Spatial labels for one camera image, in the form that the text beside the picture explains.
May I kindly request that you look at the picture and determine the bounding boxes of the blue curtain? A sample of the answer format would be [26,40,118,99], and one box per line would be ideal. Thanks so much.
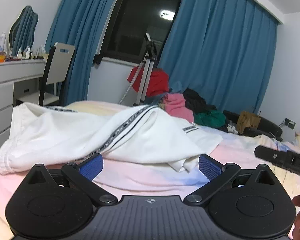
[45,0,115,105]
[158,0,278,113]

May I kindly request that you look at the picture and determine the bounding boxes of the white dressing table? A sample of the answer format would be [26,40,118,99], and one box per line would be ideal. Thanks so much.
[0,60,45,147]

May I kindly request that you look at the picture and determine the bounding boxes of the white sweatpants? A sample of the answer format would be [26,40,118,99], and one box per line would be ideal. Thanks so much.
[0,102,222,174]

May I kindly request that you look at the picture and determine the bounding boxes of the wall power socket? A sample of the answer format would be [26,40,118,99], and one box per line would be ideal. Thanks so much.
[284,118,296,130]

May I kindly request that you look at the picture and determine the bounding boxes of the red garment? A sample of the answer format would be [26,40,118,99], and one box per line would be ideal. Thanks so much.
[127,67,169,97]

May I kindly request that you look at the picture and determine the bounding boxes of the left blue curtain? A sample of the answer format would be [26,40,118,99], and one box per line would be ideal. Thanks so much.
[45,0,115,105]

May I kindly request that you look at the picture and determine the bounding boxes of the beige black chair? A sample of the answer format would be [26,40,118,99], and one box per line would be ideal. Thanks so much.
[14,42,76,107]

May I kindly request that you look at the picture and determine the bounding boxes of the brown paper bag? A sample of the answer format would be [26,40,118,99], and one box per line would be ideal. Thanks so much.
[236,111,261,134]

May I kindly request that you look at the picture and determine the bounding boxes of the black armchair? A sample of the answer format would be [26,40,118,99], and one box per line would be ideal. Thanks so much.
[223,110,283,142]

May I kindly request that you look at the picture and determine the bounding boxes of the pink garment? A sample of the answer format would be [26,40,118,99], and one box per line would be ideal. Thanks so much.
[162,93,194,123]

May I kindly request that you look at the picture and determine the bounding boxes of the wavy vanity mirror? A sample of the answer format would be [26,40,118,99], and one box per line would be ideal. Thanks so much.
[8,5,39,56]

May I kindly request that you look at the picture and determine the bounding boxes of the dark window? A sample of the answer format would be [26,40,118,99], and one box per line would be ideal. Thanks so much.
[100,0,181,63]

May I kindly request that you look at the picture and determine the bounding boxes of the green garment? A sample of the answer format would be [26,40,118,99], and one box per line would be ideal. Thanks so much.
[194,110,226,128]

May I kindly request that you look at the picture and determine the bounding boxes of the right blue curtain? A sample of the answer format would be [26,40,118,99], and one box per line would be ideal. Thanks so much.
[158,0,278,113]

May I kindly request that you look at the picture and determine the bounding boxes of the black garment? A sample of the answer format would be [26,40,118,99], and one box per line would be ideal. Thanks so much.
[183,88,217,114]

